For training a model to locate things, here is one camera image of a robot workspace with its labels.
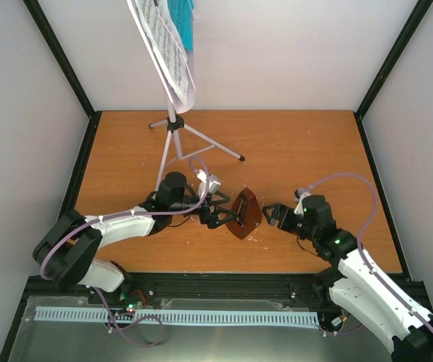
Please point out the white tripod music stand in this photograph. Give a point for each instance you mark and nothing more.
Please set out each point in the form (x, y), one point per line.
(174, 123)

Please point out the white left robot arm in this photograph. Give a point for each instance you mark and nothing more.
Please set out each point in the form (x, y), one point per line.
(66, 254)

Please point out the black aluminium frame rail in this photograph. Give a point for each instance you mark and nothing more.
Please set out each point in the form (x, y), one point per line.
(291, 290)

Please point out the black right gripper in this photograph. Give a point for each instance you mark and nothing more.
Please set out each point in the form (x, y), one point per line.
(284, 223)

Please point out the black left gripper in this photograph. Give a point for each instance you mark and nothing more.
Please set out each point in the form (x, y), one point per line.
(211, 219)

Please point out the teal folder on stand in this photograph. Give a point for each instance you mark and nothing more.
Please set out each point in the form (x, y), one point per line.
(181, 13)

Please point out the brown wooden metronome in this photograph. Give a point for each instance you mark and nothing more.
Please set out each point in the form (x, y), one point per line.
(249, 214)

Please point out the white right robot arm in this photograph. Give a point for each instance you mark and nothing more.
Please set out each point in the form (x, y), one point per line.
(355, 282)

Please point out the light blue cable duct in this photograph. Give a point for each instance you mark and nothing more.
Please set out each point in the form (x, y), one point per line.
(185, 318)

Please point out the white sheet music pages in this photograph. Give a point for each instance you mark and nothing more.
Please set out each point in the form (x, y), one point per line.
(173, 63)

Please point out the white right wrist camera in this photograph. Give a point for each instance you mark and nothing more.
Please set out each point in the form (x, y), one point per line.
(299, 196)

